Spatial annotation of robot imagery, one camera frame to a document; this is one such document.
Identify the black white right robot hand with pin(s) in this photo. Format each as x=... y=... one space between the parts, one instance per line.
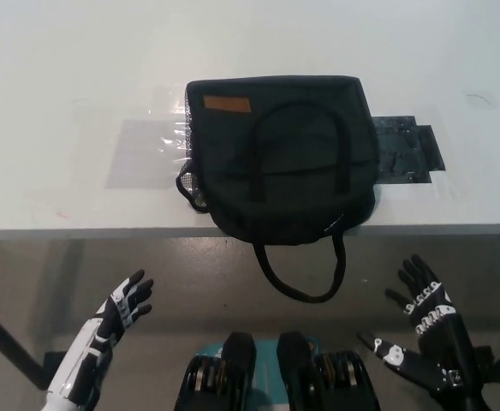
x=438 y=334

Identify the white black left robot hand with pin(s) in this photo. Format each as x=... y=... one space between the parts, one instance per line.
x=91 y=347

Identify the black soft travel bag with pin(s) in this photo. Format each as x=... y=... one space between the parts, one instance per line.
x=284 y=171

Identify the robot legs black teal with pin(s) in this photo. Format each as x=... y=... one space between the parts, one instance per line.
x=275 y=377

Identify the black tape patch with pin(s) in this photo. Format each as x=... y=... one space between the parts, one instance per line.
x=404 y=150

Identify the grey tape patch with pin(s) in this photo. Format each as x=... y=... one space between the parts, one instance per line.
x=145 y=156

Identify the clear plastic film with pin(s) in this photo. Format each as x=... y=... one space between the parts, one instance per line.
x=170 y=117

